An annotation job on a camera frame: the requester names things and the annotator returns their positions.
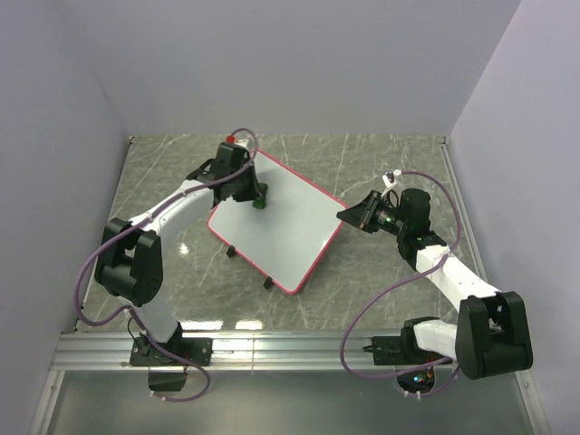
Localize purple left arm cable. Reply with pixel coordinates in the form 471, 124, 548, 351
72, 127, 258, 403

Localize green whiteboard eraser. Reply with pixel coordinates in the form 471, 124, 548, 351
252, 183, 268, 209

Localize black right whiteboard clip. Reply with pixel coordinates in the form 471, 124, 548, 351
263, 276, 274, 290

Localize pink framed whiteboard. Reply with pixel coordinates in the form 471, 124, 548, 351
208, 151, 346, 295

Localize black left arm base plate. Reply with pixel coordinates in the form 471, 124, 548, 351
129, 336, 213, 367

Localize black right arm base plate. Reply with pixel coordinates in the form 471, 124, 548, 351
362, 335, 433, 366

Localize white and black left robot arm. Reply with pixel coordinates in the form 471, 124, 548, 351
94, 135, 267, 364

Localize aluminium mounting rail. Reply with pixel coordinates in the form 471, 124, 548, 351
51, 331, 419, 372

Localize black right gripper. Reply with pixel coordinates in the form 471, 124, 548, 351
337, 190, 408, 237

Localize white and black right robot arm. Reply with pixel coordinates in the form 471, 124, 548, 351
336, 188, 534, 380

